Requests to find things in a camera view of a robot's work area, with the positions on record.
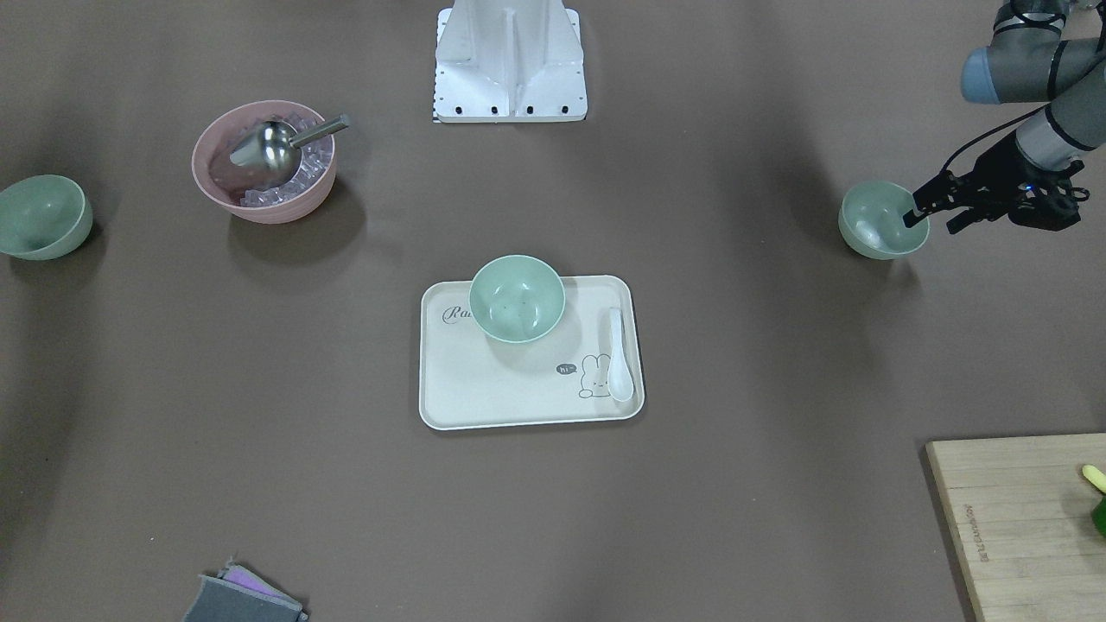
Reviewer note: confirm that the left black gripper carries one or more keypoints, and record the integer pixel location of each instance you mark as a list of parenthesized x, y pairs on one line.
[(998, 164)]

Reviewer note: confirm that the green bowl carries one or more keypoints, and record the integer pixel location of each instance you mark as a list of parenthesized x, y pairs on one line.
[(44, 218), (871, 221), (517, 299)]

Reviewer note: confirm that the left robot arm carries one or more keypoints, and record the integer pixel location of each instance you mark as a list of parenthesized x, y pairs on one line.
[(1028, 61)]

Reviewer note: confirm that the yellow plastic knife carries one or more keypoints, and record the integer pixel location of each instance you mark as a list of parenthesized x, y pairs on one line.
[(1095, 477)]

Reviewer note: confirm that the bamboo cutting board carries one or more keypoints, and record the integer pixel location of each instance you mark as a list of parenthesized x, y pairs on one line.
[(1020, 516)]

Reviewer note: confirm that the green lime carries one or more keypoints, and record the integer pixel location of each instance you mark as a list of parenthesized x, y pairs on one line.
[(1098, 517)]

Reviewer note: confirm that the white ceramic spoon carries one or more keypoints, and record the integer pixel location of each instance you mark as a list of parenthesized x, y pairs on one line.
[(619, 377)]

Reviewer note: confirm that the green bowl on tray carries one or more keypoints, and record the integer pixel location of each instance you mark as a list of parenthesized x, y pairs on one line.
[(517, 299)]

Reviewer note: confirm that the cream serving tray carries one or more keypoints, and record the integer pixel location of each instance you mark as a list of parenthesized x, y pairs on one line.
[(468, 380)]

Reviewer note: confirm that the metal ice scoop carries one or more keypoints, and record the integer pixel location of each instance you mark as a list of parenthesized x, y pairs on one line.
[(271, 153)]

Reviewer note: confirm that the pink bowl with ice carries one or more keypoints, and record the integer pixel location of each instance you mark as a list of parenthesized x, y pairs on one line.
[(309, 189)]

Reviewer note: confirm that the grey and purple cloths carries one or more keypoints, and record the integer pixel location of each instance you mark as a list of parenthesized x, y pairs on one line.
[(237, 593)]

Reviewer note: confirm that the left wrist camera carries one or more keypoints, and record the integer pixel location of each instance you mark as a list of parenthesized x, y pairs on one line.
[(1049, 201)]

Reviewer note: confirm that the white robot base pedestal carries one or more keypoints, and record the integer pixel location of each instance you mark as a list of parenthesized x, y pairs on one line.
[(509, 62)]

